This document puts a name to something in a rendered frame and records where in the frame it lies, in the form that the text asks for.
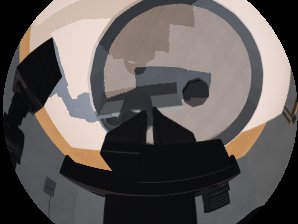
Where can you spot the dark grey metal sleeve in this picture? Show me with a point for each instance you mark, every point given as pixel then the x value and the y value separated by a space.
pixel 136 100
pixel 112 122

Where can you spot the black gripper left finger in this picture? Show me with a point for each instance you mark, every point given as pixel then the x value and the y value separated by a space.
pixel 133 130

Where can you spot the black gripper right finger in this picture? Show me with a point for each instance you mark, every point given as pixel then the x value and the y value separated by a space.
pixel 168 131

